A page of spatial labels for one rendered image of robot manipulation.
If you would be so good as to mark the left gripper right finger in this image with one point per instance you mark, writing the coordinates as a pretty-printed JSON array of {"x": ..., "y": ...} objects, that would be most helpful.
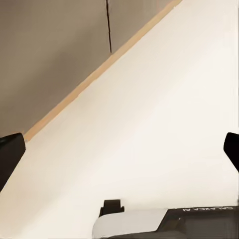
[{"x": 231, "y": 148}]

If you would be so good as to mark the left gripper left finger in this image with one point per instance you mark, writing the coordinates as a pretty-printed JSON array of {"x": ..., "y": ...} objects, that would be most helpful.
[{"x": 12, "y": 148}]

